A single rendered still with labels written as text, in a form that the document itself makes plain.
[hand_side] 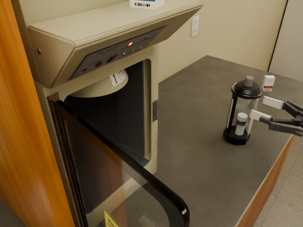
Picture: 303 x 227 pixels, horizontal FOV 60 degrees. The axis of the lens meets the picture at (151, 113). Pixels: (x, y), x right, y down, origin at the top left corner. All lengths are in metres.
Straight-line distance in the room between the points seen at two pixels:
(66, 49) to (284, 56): 3.32
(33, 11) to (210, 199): 0.70
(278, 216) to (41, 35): 1.96
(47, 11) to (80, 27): 0.07
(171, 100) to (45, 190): 0.94
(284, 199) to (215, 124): 1.22
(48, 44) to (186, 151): 0.73
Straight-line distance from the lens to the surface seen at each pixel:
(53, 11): 0.47
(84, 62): 0.42
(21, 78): 0.36
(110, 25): 0.41
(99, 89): 0.60
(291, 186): 2.38
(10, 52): 0.34
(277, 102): 1.05
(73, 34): 0.38
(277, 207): 2.19
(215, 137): 1.10
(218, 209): 0.86
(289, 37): 3.50
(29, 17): 0.45
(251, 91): 0.96
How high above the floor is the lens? 1.62
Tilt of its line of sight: 35 degrees down
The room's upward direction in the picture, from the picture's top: straight up
